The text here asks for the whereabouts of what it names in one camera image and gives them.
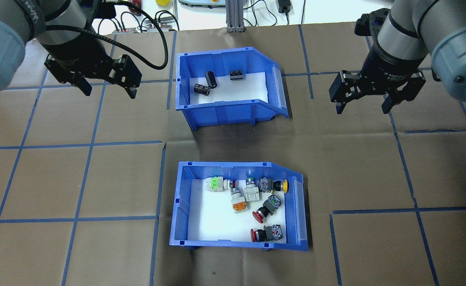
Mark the blue plastic capacitor bin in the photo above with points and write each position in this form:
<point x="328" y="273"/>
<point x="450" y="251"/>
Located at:
<point x="233" y="115"/>

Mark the blue plastic button bin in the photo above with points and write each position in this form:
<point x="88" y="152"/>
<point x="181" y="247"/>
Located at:
<point x="179" y="222"/>

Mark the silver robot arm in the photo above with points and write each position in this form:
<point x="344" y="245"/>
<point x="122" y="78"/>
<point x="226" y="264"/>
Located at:
<point x="2" y="47"/>
<point x="455" y="47"/>

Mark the yellow head push button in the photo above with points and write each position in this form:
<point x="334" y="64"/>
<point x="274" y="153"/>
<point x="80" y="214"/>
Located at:
<point x="270" y="185"/>

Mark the gray block green push button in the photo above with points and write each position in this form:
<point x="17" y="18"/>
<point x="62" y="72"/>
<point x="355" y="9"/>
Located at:
<point x="252" y="194"/>

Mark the red mushroom push button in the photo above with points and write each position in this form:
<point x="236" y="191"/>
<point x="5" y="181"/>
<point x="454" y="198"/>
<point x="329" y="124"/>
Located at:
<point x="268" y="207"/>
<point x="268" y="233"/>

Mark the orange block push button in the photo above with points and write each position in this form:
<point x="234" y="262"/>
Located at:
<point x="239" y="202"/>

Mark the black cylinder capacitor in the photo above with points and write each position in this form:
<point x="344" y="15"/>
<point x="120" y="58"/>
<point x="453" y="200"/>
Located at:
<point x="211" y="79"/>
<point x="202" y="89"/>

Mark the yellow cube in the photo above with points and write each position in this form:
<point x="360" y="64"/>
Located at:
<point x="162" y="2"/>

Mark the white foam liner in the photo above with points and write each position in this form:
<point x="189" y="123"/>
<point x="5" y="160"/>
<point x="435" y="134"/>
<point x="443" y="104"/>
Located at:
<point x="249" y="89"/>

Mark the small black power adapter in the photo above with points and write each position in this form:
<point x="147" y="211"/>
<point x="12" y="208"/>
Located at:
<point x="284" y="6"/>

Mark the gray blue teach pendant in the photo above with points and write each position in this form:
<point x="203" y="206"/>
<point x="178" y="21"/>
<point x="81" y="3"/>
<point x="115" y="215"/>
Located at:
<point x="199" y="2"/>

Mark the small black ribbed component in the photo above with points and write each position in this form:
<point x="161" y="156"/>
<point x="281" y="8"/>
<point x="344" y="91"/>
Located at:
<point x="237" y="75"/>

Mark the small parts in right bin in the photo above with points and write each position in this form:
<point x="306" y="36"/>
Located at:
<point x="213" y="222"/>

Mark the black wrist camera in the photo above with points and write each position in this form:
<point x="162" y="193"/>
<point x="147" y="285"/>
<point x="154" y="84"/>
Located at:
<point x="98" y="10"/>
<point x="370" y="22"/>

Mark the aluminium profile post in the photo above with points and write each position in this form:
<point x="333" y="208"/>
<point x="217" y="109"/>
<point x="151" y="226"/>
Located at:
<point x="235" y="18"/>

